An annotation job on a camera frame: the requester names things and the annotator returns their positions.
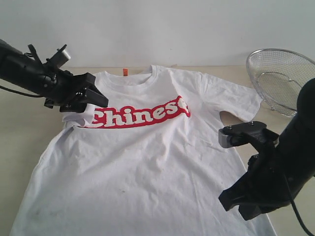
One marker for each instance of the round wire mesh basket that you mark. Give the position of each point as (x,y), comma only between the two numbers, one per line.
(278,76)

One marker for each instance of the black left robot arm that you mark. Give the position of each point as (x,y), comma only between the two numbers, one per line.
(13,68)

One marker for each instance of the white t-shirt red lettering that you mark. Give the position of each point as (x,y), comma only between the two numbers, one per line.
(149,164)

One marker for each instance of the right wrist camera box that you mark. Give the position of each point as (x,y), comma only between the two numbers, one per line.
(234,137)

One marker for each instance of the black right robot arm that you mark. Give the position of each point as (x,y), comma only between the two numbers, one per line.
(299,153)

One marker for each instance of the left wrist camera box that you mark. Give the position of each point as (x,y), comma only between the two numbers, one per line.
(61,57)

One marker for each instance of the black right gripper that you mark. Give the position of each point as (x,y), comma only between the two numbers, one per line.
(262,188)

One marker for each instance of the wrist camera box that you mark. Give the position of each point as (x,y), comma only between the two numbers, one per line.
(61,57)
(234,137)

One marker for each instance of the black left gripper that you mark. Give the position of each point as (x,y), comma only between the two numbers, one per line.
(61,87)

